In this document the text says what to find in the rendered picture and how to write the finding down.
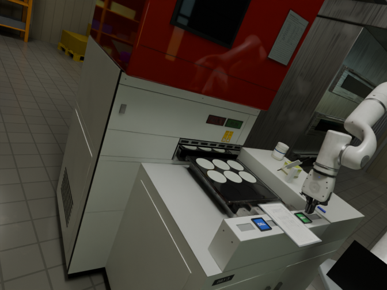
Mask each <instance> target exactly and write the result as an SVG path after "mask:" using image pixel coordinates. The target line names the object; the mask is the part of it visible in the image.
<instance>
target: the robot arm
mask: <svg viewBox="0 0 387 290"><path fill-rule="evenodd" d="M386 111H387V82H384V83H382V84H380V85H378V86H377V87H376V88H375V89H374V90H373V91H372V92H371V93H370V94H369V95H368V96H367V97H366V98H365V99H364V100H363V101H362V102H361V103H360V104H359V105H358V107H357V108H356V109H355V110H354V111H353V112H352V113H351V114H350V115H349V116H348V117H347V119H346V120H345V122H344V128H345V129H346V131H348V132H349V133H350V134H352V135H354V136H355V137H357V138H358V139H360V140H361V141H362V143H361V144H360V145H359V146H358V147H354V146H351V145H350V142H351V139H352V137H351V136H350V135H348V134H346V133H342V132H338V131H333V130H328V131H327V134H326V136H325V138H324V141H323V143H322V146H321V149H320V152H319V153H318V156H317V159H316V162H314V163H313V165H314V169H311V171H310V172H309V174H308V176H307V177H306V179H305V181H304V183H303V186H302V188H301V190H302V192H301V193H302V194H303V195H304V196H305V197H306V202H307V204H306V207H305V213H307V214H312V213H313V212H314V210H315V208H316V206H317V205H324V206H327V205H328V201H329V200H330V199H331V196H332V193H333V190H334V187H335V181H336V178H335V175H337V173H338V171H339V169H340V166H341V165H343V166H346V167H349V168H351V169H355V170H359V169H361V168H362V167H364V166H365V164H367V163H368V161H369V160H370V159H371V157H372V156H373V155H374V153H375V151H376V148H377V141H376V137H375V134H374V132H373V130H372V126H373V125H374V124H375V123H376V122H377V121H378V120H379V119H380V118H381V117H382V116H383V115H384V113H385V112H386ZM313 199H314V200H313ZM370 252H372V253H373V254H374V255H376V256H377V257H378V258H379V259H381V260H382V261H384V262H385V263H386V264H387V232H386V233H385V234H384V235H383V236H382V238H381V239H380V240H379V241H378V242H377V243H376V244H375V246H374V247H373V248H372V249H371V250H370Z"/></svg>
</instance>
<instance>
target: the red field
mask: <svg viewBox="0 0 387 290"><path fill-rule="evenodd" d="M225 120H226V119H224V118H220V117H215V116H210V117H209V118H208V121H207V123H211V124H218V125H223V124H224V122H225Z"/></svg>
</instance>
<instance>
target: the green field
mask: <svg viewBox="0 0 387 290"><path fill-rule="evenodd" d="M242 123H243V122H240V121H235V120H229V119H228V121H227V124H226V126H228V127H234V128H240V127H241V125H242Z"/></svg>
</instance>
